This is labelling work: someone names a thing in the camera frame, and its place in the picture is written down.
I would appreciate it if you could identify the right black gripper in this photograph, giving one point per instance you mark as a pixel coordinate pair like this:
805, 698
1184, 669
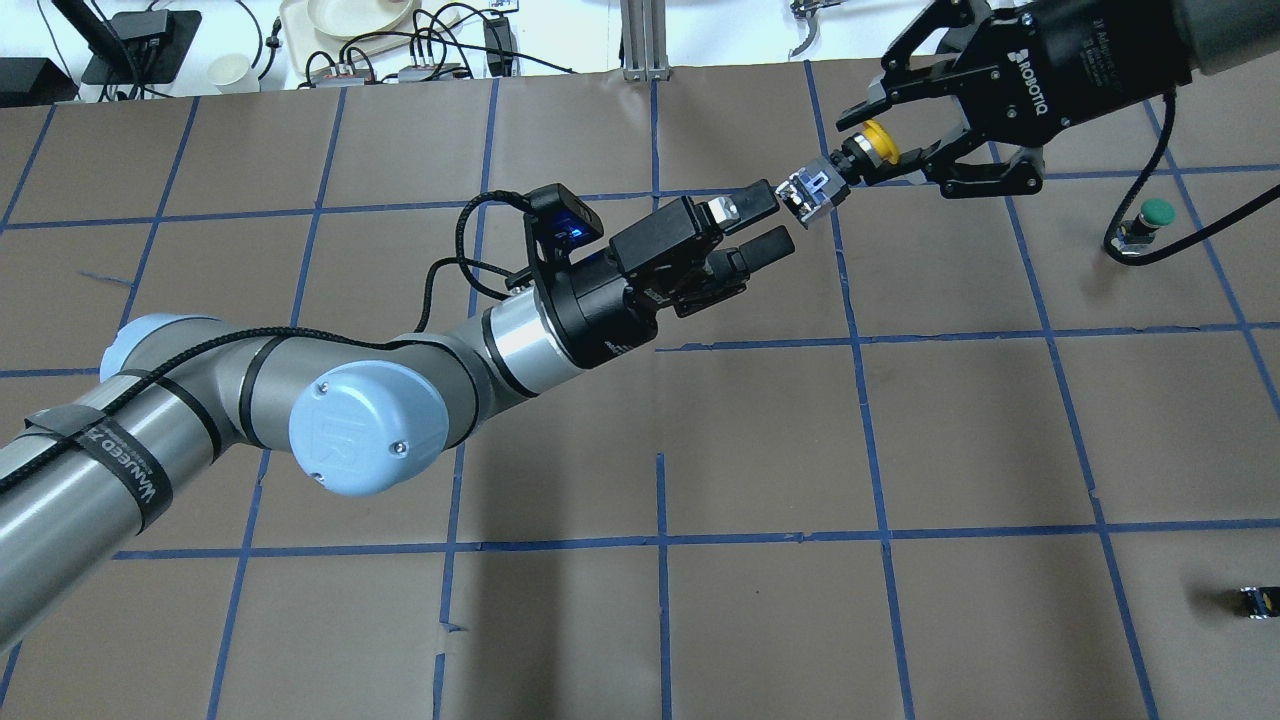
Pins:
1060, 62

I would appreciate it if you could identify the beige plate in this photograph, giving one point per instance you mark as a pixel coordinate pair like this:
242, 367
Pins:
348, 19

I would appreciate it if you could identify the black monitor stand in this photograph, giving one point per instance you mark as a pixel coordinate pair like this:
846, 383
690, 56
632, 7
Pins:
132, 48

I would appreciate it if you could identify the yellow push button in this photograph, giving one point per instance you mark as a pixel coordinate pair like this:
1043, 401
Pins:
815, 190

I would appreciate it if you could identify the green push button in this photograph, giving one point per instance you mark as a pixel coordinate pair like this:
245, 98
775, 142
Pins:
1134, 237

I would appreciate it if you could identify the black power adapter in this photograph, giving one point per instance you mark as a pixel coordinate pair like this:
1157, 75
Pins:
499, 43

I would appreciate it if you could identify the white paper cup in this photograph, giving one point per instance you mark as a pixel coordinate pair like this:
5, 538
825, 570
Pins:
233, 74

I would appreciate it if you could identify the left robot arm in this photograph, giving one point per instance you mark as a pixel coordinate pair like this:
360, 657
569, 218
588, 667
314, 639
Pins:
176, 391

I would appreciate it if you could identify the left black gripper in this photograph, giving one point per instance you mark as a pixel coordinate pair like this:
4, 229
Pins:
598, 315

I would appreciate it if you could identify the aluminium frame post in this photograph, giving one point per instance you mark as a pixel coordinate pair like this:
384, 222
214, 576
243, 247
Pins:
644, 56

